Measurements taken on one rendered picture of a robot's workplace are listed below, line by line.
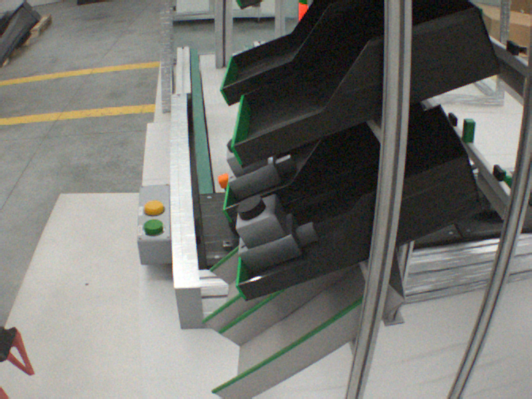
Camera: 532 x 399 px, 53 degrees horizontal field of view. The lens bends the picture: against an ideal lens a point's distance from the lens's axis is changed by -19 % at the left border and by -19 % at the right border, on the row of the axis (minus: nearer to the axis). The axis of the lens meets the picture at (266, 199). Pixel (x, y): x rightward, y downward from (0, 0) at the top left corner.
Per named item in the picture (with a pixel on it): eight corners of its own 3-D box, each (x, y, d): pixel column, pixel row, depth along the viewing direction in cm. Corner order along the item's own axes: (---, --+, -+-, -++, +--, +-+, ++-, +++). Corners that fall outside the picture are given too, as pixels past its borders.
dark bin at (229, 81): (228, 107, 72) (200, 55, 68) (237, 70, 83) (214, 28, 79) (443, 30, 65) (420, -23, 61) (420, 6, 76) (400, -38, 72)
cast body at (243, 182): (237, 201, 83) (213, 157, 80) (238, 184, 87) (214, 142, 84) (297, 176, 82) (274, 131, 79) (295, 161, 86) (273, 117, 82)
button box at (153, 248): (140, 265, 119) (136, 240, 116) (142, 209, 137) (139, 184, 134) (174, 264, 120) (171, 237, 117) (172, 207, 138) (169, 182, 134)
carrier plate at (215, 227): (207, 274, 109) (206, 264, 108) (199, 202, 130) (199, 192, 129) (342, 262, 112) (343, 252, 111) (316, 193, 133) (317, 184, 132)
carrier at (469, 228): (461, 245, 115) (473, 191, 109) (425, 185, 136) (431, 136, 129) (543, 232, 118) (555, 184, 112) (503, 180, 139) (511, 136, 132)
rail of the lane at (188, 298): (180, 329, 109) (173, 284, 104) (172, 124, 185) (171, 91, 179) (210, 328, 110) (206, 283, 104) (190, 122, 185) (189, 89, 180)
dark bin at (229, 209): (231, 226, 80) (203, 177, 76) (238, 174, 91) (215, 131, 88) (437, 147, 73) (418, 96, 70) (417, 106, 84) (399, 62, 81)
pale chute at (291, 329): (236, 407, 77) (210, 392, 76) (241, 346, 88) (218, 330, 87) (407, 302, 66) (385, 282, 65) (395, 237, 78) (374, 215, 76)
